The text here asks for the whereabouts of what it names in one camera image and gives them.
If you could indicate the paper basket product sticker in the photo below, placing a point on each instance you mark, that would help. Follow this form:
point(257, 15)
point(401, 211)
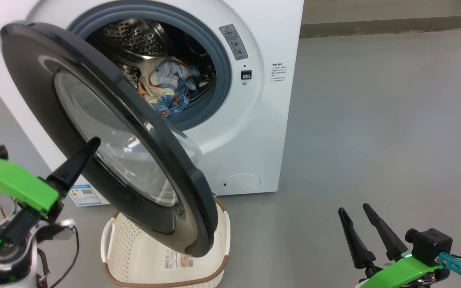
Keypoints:
point(178, 259)

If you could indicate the blue garment with orange print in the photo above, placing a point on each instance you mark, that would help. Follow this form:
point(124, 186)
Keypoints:
point(178, 100)

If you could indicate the grey warning label sticker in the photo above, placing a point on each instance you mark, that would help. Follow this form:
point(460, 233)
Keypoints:
point(233, 42)

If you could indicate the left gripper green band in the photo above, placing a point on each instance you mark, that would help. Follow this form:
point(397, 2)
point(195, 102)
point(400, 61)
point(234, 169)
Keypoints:
point(10, 180)

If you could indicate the teal right camera connector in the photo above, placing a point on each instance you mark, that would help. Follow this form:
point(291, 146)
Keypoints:
point(450, 264)

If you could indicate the blue energy label sticker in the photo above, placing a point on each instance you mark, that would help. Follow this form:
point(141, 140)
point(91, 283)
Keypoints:
point(86, 195)

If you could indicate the grey rubber door gasket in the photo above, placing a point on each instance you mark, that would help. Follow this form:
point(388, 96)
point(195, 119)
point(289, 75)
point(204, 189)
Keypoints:
point(222, 80)

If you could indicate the stainless steel washing machine drum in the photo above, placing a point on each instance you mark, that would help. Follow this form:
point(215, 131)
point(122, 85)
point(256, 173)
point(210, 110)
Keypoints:
point(134, 38)

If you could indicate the round black glass washer door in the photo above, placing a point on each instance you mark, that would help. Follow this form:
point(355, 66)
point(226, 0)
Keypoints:
point(34, 80)

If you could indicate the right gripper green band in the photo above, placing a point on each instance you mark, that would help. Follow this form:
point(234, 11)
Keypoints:
point(402, 274)

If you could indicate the black door latch socket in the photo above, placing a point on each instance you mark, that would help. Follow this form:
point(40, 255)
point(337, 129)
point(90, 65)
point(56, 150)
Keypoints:
point(246, 74)

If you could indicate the white front-load washing machine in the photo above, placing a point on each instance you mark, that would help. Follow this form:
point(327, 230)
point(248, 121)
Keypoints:
point(262, 120)

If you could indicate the cream and blue garment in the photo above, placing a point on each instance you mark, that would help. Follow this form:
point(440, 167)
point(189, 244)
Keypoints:
point(150, 80)

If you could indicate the cream perforated laundry basket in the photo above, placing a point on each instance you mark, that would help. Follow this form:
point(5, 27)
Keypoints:
point(134, 260)

